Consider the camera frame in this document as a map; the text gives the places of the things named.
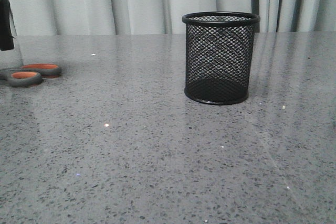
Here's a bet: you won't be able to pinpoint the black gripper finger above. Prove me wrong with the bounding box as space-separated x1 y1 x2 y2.
1 0 14 51

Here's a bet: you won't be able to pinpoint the grey pleated curtain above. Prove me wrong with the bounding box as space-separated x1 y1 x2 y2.
0 0 336 37

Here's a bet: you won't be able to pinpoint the grey orange handled scissors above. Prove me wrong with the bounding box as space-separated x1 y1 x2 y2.
1 63 61 87

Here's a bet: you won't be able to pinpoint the black mesh pen bucket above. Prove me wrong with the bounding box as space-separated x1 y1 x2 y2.
182 12 260 105

